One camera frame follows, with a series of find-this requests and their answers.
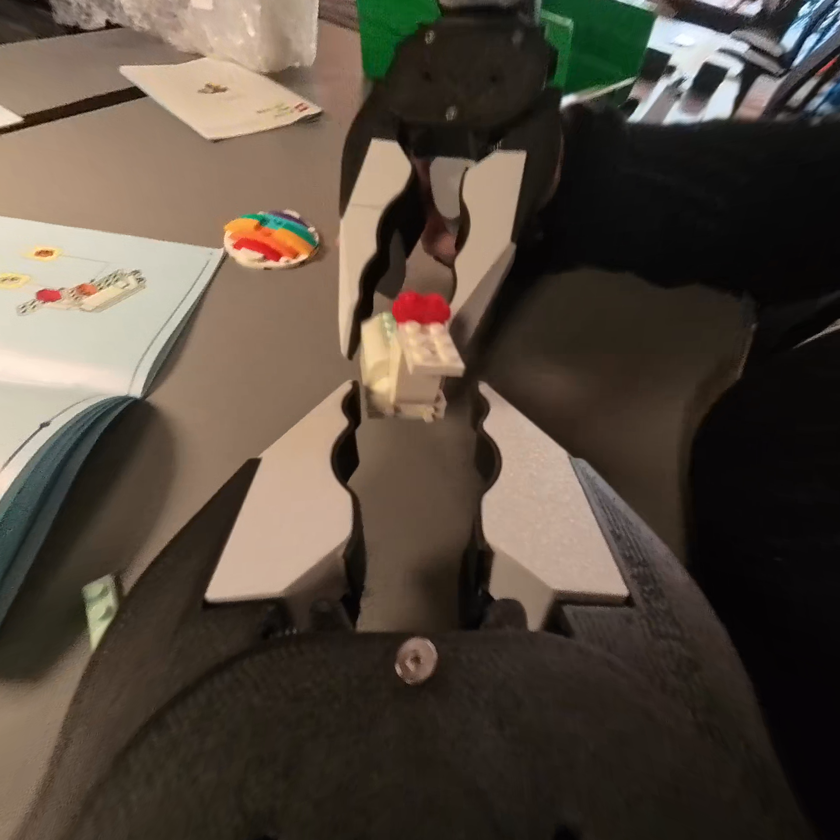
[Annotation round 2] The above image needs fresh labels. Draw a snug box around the white lego build red top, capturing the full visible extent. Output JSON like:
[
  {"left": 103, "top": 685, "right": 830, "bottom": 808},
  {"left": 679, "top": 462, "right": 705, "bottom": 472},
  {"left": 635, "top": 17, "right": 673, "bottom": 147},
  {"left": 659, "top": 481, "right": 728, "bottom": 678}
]
[{"left": 360, "top": 290, "right": 466, "bottom": 422}]

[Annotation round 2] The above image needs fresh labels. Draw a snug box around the person's dark clothed leg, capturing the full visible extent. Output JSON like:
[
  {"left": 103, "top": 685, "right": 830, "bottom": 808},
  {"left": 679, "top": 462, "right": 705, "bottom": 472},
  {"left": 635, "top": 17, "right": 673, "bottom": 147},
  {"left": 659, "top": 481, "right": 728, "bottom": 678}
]
[{"left": 686, "top": 315, "right": 840, "bottom": 840}]

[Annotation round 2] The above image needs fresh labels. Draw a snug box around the round rainbow lego disc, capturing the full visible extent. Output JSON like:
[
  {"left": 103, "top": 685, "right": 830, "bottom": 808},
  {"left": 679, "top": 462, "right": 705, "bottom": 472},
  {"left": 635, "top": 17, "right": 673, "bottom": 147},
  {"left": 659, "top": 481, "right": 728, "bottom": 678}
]
[{"left": 223, "top": 210, "right": 321, "bottom": 270}]

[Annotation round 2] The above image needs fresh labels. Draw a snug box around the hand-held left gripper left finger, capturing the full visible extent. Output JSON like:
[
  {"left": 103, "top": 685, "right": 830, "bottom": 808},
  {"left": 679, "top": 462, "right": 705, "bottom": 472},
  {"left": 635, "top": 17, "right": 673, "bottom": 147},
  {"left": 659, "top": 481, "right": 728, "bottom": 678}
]
[{"left": 203, "top": 381, "right": 366, "bottom": 624}]

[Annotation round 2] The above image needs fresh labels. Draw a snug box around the open light blue instruction booklet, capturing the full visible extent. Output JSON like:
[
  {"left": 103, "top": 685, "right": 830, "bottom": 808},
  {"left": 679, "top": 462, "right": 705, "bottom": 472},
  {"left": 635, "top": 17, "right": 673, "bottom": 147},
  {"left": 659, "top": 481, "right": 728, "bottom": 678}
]
[{"left": 0, "top": 217, "right": 225, "bottom": 621}]

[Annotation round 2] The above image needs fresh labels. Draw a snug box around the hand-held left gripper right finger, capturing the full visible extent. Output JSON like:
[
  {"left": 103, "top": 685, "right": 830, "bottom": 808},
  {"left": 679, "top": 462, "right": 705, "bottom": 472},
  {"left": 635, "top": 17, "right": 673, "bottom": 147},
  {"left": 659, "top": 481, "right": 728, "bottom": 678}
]
[{"left": 472, "top": 381, "right": 632, "bottom": 631}]

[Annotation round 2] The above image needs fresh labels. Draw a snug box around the green plastic bin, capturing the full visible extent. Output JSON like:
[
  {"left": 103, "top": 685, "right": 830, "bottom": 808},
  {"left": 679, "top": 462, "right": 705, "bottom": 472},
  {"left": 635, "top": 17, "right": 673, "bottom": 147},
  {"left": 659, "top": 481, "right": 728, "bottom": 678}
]
[{"left": 357, "top": 0, "right": 657, "bottom": 91}]

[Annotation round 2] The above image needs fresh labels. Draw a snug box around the closed white instruction booklet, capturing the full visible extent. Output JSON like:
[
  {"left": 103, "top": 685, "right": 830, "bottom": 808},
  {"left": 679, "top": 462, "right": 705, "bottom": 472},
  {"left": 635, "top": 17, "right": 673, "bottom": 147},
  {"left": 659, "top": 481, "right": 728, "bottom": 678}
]
[{"left": 119, "top": 58, "right": 324, "bottom": 142}]

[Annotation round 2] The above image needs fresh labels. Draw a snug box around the person's right forearm black sleeve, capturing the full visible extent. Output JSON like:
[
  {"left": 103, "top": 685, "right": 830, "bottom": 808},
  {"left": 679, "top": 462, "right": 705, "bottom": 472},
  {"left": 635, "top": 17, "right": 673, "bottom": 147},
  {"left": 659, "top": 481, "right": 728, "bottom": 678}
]
[{"left": 525, "top": 105, "right": 840, "bottom": 309}]

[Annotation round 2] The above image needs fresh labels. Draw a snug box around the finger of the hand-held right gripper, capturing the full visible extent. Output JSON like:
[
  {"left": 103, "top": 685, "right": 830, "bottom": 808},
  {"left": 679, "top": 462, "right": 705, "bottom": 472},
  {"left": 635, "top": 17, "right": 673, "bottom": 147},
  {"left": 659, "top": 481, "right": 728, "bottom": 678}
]
[
  {"left": 453, "top": 150, "right": 531, "bottom": 329},
  {"left": 338, "top": 138, "right": 416, "bottom": 361}
]

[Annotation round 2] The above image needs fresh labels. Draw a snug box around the light green lego plate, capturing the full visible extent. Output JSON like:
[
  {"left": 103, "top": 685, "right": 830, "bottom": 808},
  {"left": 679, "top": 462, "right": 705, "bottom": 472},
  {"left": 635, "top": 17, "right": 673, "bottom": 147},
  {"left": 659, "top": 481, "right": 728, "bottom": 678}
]
[{"left": 82, "top": 574, "right": 123, "bottom": 647}]

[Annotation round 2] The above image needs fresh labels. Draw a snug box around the person's right hand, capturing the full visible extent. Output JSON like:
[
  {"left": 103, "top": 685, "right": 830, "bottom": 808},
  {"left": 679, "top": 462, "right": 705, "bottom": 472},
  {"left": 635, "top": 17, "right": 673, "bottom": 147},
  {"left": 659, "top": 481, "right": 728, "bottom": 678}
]
[{"left": 420, "top": 210, "right": 466, "bottom": 266}]

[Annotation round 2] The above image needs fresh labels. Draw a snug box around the clear bubble wrap bag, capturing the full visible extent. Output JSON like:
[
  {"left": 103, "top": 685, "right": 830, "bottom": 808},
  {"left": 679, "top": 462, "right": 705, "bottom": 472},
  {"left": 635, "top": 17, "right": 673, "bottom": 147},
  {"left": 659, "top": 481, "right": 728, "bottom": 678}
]
[{"left": 52, "top": 0, "right": 320, "bottom": 73}]

